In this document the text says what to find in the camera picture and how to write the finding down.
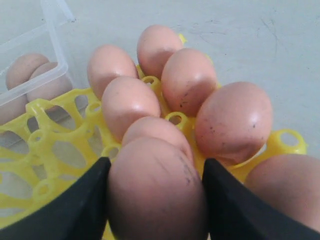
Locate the clear plastic storage box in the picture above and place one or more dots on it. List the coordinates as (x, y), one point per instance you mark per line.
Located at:
(32, 26)

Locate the brown egg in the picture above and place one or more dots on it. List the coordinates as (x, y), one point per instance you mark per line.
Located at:
(106, 63)
(155, 193)
(234, 123)
(156, 127)
(52, 89)
(188, 78)
(22, 68)
(291, 184)
(154, 47)
(125, 100)

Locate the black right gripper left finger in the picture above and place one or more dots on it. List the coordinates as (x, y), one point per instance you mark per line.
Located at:
(79, 213)

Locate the yellow plastic egg tray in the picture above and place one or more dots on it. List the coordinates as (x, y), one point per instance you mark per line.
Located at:
(45, 151)

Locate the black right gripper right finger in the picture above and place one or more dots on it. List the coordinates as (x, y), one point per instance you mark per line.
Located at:
(237, 214)

